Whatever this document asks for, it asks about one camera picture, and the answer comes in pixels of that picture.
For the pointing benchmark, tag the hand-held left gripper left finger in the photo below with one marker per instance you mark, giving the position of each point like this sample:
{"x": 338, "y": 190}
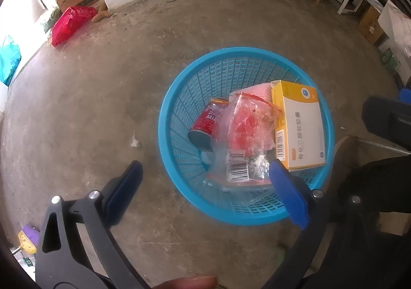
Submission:
{"x": 123, "y": 192}

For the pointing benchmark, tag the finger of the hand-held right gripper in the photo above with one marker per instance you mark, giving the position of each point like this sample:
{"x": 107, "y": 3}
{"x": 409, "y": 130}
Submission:
{"x": 406, "y": 94}
{"x": 379, "y": 115}

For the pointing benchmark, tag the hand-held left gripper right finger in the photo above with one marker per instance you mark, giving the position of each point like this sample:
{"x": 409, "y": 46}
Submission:
{"x": 289, "y": 192}

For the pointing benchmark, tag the yellow white medicine box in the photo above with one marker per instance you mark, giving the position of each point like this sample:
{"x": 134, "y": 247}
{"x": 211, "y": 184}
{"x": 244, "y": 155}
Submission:
{"x": 301, "y": 128}

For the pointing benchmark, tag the clear zip bag red contents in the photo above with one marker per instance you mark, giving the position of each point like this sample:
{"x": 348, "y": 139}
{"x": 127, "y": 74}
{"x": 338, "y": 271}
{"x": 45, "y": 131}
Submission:
{"x": 247, "y": 125}

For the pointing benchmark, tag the red drink can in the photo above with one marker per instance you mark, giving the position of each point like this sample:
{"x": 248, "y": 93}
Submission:
{"x": 205, "y": 122}

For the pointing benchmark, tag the blue plastic basket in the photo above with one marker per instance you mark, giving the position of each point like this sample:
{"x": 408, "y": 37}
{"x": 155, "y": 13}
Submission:
{"x": 192, "y": 89}

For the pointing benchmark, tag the person's left hand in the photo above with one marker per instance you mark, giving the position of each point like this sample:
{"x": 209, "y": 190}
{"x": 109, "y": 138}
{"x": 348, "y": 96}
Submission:
{"x": 189, "y": 283}

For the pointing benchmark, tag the green packet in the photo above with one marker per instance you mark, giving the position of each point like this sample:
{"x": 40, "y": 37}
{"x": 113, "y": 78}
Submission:
{"x": 390, "y": 60}

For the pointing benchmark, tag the white floor scrap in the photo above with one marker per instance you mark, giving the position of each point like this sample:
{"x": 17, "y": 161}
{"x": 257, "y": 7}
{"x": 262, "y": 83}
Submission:
{"x": 135, "y": 141}

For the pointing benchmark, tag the white paper bag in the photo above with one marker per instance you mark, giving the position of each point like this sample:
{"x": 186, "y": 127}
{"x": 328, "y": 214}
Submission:
{"x": 395, "y": 22}

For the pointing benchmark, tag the plain cardboard box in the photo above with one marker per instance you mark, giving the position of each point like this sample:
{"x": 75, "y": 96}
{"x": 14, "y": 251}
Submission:
{"x": 371, "y": 25}

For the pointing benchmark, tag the purple yellow toy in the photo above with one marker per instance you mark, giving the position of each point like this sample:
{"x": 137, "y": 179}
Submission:
{"x": 29, "y": 237}

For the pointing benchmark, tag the teal plastic bag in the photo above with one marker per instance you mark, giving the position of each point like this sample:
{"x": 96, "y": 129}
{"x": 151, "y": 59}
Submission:
{"x": 9, "y": 57}

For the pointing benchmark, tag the red plastic bag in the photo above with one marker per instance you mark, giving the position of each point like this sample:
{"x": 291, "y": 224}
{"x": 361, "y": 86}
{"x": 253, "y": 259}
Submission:
{"x": 69, "y": 24}

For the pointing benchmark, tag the tan paper scrap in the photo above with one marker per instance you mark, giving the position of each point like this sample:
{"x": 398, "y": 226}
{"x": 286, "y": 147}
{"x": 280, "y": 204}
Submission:
{"x": 102, "y": 14}

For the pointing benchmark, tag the green plastic bag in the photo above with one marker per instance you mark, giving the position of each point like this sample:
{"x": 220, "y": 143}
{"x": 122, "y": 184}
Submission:
{"x": 51, "y": 19}

